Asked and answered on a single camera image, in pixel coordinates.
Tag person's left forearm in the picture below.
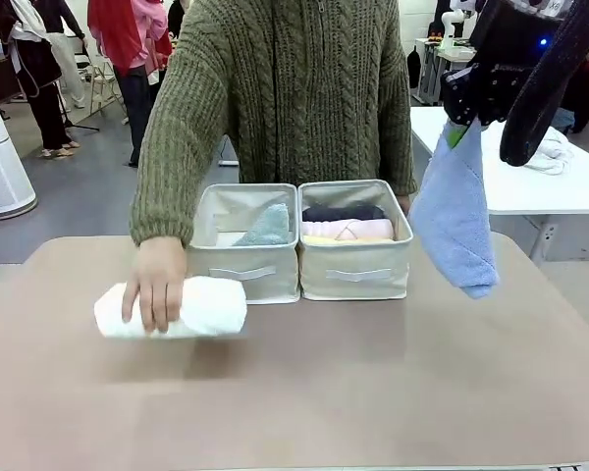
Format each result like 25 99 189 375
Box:
385 92 419 213

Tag dark grey towel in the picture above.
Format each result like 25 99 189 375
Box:
301 204 389 224

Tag person in red and pink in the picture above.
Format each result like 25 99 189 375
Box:
86 0 175 169

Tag blue cone towel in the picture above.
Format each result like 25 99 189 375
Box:
406 116 502 301

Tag cream fabric storage bin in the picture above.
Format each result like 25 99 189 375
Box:
296 179 415 302
184 183 301 305

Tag person's right hand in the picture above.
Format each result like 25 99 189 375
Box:
121 237 188 336

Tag folded blue jeans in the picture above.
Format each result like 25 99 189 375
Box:
551 107 578 134

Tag mint cone towel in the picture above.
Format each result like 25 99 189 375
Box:
232 202 293 247

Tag white side table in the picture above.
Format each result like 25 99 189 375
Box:
409 104 589 261

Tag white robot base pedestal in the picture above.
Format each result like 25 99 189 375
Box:
0 81 37 216

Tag person in black clothes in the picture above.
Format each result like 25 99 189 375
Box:
0 0 87 160

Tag crumpled white cloth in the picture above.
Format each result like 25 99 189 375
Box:
523 126 576 177

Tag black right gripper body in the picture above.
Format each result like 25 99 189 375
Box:
469 0 566 76

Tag person's right forearm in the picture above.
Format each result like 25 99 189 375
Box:
129 82 212 248

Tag folding chair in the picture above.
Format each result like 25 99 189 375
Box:
84 59 126 118

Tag white towel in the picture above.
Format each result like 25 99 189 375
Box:
93 275 248 340

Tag pink towel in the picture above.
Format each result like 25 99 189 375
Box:
300 217 396 242

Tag person in olive knit sweater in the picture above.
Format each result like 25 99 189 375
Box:
129 0 419 248

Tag yellow towel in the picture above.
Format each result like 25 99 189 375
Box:
301 235 397 245

